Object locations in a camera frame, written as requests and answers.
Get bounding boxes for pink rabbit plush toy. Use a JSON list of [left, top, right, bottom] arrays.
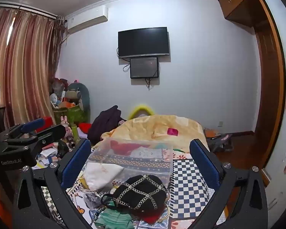
[[60, 115, 73, 141]]

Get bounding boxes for small wall-mounted black monitor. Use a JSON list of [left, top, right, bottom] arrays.
[[130, 57, 159, 79]]

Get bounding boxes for yellow ring-shaped cushion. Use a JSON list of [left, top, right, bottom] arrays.
[[127, 104, 156, 120]]

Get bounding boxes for patterned patchwork bed sheet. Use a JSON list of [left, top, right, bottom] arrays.
[[40, 148, 229, 229]]

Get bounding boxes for yellow blanket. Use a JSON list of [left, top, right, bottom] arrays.
[[92, 114, 209, 153]]

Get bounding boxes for green knitted cloth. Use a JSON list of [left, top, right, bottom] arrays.
[[94, 206, 136, 229]]

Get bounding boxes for wooden wardrobe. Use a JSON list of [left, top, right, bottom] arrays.
[[218, 0, 286, 186]]

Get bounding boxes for red cushion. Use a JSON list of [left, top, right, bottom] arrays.
[[78, 122, 93, 135]]

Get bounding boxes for white cloth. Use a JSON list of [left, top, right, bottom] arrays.
[[84, 162, 125, 189]]

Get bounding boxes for dark purple garment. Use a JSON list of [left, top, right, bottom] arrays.
[[87, 105, 124, 145]]

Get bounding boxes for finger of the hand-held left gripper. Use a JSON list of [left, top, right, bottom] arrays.
[[3, 124, 67, 153], [0, 118, 53, 136]]

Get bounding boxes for red fluffy cloth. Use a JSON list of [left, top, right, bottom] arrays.
[[136, 204, 166, 223]]

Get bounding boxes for green shopping bag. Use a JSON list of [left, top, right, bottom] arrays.
[[53, 105, 89, 126]]

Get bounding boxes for white air conditioner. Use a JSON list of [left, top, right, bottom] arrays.
[[65, 5, 109, 35]]

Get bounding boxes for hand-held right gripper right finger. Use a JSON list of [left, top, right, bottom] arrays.
[[189, 138, 269, 229]]

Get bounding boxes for curtain rod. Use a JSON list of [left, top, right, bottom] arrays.
[[0, 3, 67, 24]]

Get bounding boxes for clear plastic storage box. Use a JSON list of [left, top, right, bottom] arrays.
[[82, 138, 174, 189]]

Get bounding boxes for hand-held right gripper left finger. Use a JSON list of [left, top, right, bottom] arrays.
[[14, 138, 93, 229]]

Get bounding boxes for dark bag on floor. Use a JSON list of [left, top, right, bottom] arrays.
[[204, 127, 233, 153]]

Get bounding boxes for black hat with silver chains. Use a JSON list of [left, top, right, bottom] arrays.
[[100, 175, 169, 214]]

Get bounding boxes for wall-mounted black television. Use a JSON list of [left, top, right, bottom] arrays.
[[118, 27, 170, 59]]

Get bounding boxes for white appliance with stickers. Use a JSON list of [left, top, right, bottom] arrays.
[[262, 148, 286, 227]]

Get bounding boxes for black television cable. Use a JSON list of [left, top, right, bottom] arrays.
[[116, 48, 131, 73]]

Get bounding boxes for striped brown curtain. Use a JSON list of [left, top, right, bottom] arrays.
[[0, 5, 67, 130]]

